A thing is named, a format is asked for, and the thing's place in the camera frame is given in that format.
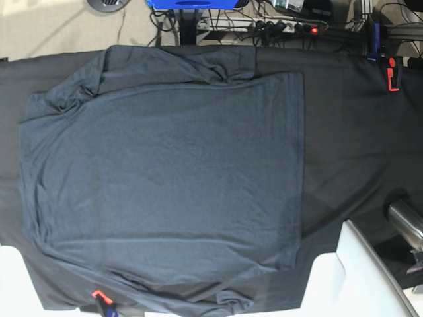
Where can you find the shiny metal pole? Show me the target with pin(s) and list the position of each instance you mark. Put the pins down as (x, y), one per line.
(406, 221)

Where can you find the blue plastic bin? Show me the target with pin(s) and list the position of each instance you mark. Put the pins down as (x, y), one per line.
(192, 4)

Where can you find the white panel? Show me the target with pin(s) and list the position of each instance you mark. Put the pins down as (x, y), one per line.
(18, 295)
(353, 281)

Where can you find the orange black clamp right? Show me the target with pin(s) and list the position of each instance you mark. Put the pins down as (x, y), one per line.
(394, 73)

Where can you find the black table cloth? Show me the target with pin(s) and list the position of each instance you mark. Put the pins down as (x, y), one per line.
(362, 149)

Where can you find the orange black clamp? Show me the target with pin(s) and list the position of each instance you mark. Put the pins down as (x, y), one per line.
(105, 305)
(394, 73)

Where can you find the black table leg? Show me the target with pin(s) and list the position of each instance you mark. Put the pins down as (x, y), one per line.
(188, 20)

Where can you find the orange black clamp bottom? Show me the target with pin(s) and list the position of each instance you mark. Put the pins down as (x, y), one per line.
(105, 305)

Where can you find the dark grey T-shirt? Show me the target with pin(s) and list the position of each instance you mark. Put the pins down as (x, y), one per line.
(166, 179)

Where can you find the white panel left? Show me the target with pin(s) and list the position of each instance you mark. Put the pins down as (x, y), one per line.
(18, 295)

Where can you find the white power strip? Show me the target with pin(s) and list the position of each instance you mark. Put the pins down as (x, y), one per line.
(243, 24)

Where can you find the white panel right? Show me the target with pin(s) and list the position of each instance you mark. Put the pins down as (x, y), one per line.
(353, 281)

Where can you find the blue clamp handle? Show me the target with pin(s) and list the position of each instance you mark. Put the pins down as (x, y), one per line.
(374, 41)

